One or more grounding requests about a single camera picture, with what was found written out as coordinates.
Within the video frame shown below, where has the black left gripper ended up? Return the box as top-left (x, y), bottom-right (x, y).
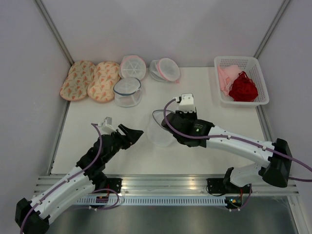
top-left (103, 124), bottom-right (143, 163)

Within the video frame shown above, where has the blue-trimmed mesh laundry bag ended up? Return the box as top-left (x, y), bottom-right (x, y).
top-left (147, 109), bottom-right (176, 147)

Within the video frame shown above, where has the red lace bra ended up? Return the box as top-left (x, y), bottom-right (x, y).
top-left (229, 71), bottom-right (258, 102)

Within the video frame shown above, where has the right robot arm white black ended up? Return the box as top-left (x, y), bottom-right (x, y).
top-left (161, 111), bottom-right (292, 193)

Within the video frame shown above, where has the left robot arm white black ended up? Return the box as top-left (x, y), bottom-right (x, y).
top-left (15, 124), bottom-right (144, 234)

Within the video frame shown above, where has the right floral bra pad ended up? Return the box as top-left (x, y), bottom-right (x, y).
top-left (87, 61), bottom-right (120, 103)

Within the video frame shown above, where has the floral bra pad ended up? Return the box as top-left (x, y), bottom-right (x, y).
top-left (59, 60), bottom-right (96, 101)
top-left (87, 61), bottom-right (120, 103)

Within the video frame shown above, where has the pink-trimmed mesh bag tilted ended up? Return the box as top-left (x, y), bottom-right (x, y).
top-left (149, 58), bottom-right (181, 82)

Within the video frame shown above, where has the pink bra in basket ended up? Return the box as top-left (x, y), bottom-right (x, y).
top-left (217, 65), bottom-right (242, 96)

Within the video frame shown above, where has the pink-trimmed mesh bag upright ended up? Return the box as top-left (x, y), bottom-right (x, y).
top-left (119, 55), bottom-right (146, 80)

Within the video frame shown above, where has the left floral bra pad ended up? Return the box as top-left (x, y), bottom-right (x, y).
top-left (59, 60), bottom-right (96, 101)

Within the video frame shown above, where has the white perforated plastic basket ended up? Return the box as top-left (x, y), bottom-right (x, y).
top-left (214, 56), bottom-right (269, 108)

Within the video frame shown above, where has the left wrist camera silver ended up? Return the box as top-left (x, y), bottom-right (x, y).
top-left (101, 117), bottom-right (116, 135)

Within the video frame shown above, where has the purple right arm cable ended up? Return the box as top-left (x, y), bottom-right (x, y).
top-left (163, 97), bottom-right (312, 182)

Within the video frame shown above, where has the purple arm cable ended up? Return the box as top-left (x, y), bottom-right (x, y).
top-left (19, 123), bottom-right (103, 234)
top-left (163, 97), bottom-right (312, 182)

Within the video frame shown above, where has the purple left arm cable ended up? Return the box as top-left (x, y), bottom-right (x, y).
top-left (19, 123), bottom-right (103, 234)

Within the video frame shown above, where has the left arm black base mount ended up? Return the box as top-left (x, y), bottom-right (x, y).
top-left (93, 177), bottom-right (122, 194)

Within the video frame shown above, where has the aluminium front rail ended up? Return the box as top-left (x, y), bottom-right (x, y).
top-left (34, 173), bottom-right (300, 195)

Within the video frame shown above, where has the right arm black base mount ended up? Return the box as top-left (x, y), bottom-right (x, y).
top-left (207, 178), bottom-right (240, 195)

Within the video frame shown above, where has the white slotted cable duct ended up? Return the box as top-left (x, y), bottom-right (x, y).
top-left (75, 195), bottom-right (240, 206)

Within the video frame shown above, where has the left aluminium corner post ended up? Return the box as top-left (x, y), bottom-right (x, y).
top-left (33, 0), bottom-right (74, 65)

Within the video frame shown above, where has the aluminium corner post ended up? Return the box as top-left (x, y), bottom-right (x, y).
top-left (33, 0), bottom-right (74, 65)
top-left (253, 0), bottom-right (292, 59)

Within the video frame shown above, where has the right aluminium corner post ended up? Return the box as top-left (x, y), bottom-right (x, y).
top-left (253, 0), bottom-right (292, 59)

